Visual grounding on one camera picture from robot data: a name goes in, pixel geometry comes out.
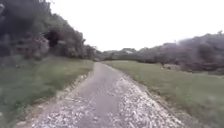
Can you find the grey asphalt path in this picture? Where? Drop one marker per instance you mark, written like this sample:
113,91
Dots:
103,100

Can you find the line of trees and bushes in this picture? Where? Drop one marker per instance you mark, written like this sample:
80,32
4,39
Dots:
186,53

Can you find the grass verge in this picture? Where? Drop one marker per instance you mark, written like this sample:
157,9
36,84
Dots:
36,80

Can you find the grass field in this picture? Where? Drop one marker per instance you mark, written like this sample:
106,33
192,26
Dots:
186,86

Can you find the wood of trees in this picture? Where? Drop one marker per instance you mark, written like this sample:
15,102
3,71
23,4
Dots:
36,36

